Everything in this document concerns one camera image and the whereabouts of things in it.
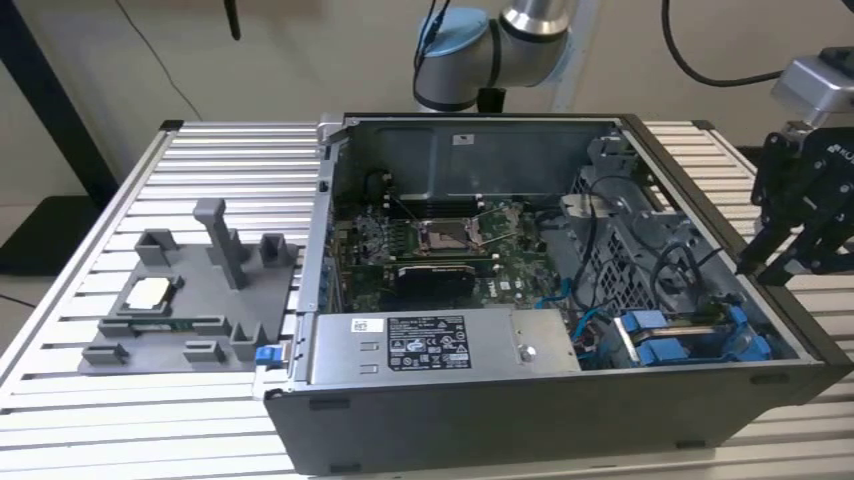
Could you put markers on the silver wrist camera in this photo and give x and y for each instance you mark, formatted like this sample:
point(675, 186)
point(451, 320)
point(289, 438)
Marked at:
point(813, 90)

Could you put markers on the green RAM stick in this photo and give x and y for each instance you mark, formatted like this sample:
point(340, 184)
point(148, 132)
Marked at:
point(166, 326)

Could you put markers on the grey parts rack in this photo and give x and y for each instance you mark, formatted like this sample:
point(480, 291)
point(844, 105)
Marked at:
point(193, 300)

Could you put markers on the thin metal locking lever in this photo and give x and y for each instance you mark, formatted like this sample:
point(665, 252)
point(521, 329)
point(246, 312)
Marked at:
point(407, 209)

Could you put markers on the black graphics card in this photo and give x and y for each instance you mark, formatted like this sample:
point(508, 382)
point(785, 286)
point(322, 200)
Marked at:
point(433, 282)

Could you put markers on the green motherboard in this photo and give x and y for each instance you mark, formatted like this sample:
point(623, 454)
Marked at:
point(527, 265)

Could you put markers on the grey power supply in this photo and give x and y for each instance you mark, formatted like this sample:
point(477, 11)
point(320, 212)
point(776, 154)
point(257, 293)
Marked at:
point(433, 345)

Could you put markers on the CPU socket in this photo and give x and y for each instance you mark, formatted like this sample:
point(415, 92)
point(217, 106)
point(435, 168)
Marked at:
point(443, 237)

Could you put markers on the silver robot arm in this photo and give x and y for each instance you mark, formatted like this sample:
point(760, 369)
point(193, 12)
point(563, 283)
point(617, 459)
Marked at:
point(520, 55)

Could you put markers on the blue case latch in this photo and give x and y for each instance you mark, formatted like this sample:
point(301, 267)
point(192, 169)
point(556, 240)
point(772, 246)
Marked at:
point(266, 356)

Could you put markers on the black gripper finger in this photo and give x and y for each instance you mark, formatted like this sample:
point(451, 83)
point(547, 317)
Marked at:
point(767, 240)
point(796, 260)

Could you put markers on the dark metal frame post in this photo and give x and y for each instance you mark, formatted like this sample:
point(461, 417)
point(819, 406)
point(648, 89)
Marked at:
point(46, 100)

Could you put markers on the silver CPU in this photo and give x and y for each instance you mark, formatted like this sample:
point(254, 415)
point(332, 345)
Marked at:
point(149, 294)

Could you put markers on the black PC case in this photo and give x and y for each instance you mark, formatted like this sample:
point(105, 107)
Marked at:
point(480, 430)

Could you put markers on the grey metal disk bay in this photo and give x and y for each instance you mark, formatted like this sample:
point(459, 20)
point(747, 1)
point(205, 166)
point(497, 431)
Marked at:
point(620, 270)

